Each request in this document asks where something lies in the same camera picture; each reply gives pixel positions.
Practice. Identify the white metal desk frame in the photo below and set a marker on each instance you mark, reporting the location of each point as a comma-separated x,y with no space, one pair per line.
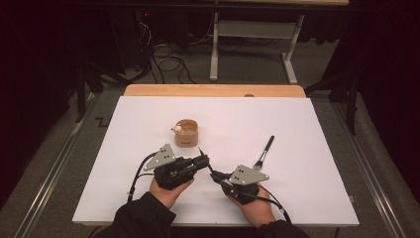
254,29

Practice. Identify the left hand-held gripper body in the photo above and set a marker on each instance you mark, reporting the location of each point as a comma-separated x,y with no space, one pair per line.
171,172

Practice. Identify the person's left hand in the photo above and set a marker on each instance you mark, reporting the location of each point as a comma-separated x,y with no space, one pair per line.
166,196

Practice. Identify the wooden pen holder with figure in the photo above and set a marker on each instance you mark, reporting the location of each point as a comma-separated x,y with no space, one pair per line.
186,140

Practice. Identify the person's right hand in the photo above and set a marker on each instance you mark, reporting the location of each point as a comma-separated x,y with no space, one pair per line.
257,211

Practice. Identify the white board sheet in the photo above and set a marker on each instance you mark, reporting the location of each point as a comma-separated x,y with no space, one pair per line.
297,198

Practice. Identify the black metal stand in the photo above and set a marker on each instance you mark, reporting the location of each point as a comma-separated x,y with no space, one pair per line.
352,109
81,99

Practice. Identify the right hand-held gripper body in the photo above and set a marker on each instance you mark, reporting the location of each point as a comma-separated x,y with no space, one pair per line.
246,177

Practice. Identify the metal floor rail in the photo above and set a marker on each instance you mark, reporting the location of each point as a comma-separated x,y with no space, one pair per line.
49,185
373,178

